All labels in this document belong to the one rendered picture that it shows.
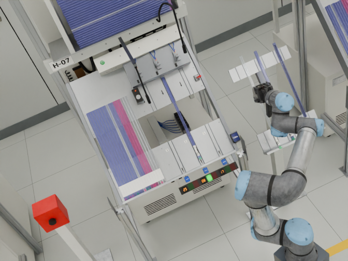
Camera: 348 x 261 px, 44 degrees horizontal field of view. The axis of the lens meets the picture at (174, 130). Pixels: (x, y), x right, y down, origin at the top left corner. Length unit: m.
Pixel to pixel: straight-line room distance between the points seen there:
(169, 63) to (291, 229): 1.04
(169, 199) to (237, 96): 1.24
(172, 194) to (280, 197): 1.38
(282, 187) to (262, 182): 0.07
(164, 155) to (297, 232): 0.80
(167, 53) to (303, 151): 0.95
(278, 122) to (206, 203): 1.29
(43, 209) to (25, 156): 1.67
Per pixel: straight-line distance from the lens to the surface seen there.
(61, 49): 2.26
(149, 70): 2.29
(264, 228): 1.92
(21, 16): 2.17
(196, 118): 2.70
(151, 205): 2.88
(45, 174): 3.75
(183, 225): 2.98
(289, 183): 1.60
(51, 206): 2.39
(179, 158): 2.29
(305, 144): 1.77
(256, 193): 1.60
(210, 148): 2.31
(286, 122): 1.89
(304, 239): 1.94
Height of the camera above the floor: 2.47
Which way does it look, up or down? 44 degrees down
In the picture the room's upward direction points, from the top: 20 degrees counter-clockwise
